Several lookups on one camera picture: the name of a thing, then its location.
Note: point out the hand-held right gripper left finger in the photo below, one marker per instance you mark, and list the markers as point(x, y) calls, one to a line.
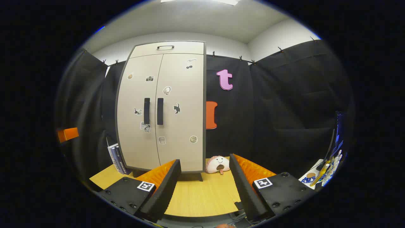
point(167, 186)

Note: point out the white printed paper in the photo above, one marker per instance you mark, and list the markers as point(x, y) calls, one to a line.
point(316, 167)

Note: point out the navy book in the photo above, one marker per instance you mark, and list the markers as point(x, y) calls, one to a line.
point(124, 167)

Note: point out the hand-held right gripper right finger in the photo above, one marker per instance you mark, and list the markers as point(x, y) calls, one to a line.
point(245, 190)

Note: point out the white pink plush toy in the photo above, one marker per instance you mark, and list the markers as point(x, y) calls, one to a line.
point(216, 164)

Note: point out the beige double-door shoe cabinet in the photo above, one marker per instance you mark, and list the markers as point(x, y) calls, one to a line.
point(198, 176)

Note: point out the beige cabinet drawer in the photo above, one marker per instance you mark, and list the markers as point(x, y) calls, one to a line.
point(186, 48)

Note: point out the beige cabinet door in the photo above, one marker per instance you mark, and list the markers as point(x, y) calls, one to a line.
point(183, 126)
point(136, 95)

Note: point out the blue-grey book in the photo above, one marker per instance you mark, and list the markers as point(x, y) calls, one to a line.
point(117, 160)

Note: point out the white book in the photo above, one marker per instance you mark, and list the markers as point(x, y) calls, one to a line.
point(111, 155)

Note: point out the black backdrop cloth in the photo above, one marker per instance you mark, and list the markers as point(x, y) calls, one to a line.
point(284, 110)

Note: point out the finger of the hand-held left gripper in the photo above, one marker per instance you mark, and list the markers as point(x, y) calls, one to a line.
point(68, 134)

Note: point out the yellow long object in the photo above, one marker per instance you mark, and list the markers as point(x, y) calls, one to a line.
point(321, 172)

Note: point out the cluster of small bottles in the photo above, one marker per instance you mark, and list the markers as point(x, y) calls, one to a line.
point(335, 161)

